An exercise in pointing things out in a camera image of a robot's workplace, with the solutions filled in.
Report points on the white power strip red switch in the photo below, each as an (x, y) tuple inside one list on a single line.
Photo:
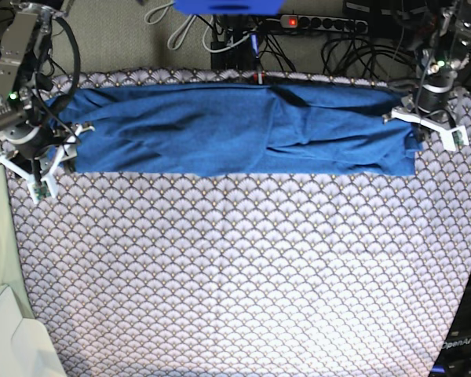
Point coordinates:
[(323, 23)]

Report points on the fan-patterned table cloth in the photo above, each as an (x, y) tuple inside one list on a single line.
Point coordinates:
[(253, 275)]

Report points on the white plastic bin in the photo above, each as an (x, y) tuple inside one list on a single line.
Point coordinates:
[(25, 346)]

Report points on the black OpenArm box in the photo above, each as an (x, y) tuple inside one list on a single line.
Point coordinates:
[(455, 356)]

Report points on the blue T-shirt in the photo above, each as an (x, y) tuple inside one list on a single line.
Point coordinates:
[(228, 128)]

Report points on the orange black table clamp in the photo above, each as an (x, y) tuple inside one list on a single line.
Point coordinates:
[(259, 78)]

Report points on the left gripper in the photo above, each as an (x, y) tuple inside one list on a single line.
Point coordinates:
[(430, 96)]

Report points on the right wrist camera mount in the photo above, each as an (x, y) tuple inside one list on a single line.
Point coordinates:
[(41, 181)]

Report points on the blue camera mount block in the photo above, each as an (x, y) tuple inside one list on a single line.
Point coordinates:
[(229, 7)]

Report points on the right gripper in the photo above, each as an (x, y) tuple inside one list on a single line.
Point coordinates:
[(31, 145)]

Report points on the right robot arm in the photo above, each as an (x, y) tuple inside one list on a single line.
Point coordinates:
[(27, 122)]

